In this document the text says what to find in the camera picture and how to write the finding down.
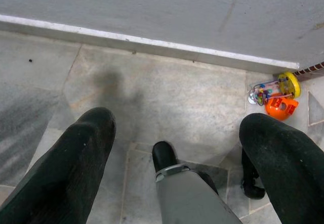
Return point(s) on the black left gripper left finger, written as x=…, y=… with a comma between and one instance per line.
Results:
x=65, y=163

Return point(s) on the grey robot leg black foot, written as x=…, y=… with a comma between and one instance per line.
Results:
x=187, y=196

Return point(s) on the orange plastic shape toy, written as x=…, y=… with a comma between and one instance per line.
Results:
x=276, y=112

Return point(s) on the yellow bead maze toy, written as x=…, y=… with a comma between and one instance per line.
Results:
x=291, y=85

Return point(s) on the white marble skirting board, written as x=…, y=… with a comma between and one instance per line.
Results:
x=152, y=47

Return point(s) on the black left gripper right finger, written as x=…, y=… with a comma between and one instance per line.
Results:
x=286, y=163

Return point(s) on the brown tile wall strip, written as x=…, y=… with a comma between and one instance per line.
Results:
x=311, y=69

